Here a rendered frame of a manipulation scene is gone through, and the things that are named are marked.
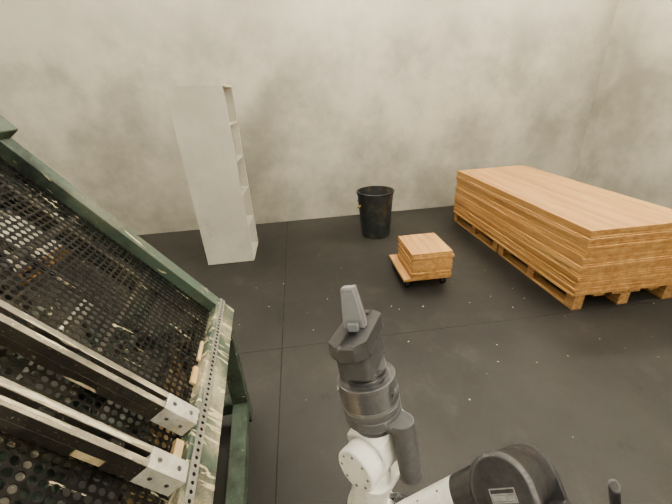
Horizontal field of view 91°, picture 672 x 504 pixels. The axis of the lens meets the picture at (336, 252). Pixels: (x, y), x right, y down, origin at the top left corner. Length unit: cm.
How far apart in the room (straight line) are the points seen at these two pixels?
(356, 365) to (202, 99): 378
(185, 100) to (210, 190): 96
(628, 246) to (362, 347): 340
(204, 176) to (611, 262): 409
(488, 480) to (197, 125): 391
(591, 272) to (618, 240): 33
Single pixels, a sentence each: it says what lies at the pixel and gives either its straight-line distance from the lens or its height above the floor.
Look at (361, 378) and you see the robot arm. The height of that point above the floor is 154.
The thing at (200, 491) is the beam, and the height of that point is 85.
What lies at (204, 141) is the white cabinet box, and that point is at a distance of 411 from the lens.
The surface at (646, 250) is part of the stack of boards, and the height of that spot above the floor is 53.
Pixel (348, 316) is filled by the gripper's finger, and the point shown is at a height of 161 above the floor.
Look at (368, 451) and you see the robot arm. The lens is 56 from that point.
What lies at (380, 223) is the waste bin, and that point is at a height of 24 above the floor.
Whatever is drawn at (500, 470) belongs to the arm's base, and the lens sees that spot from 65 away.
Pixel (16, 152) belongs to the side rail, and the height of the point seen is 175.
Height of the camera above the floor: 189
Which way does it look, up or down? 25 degrees down
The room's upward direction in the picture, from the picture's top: 4 degrees counter-clockwise
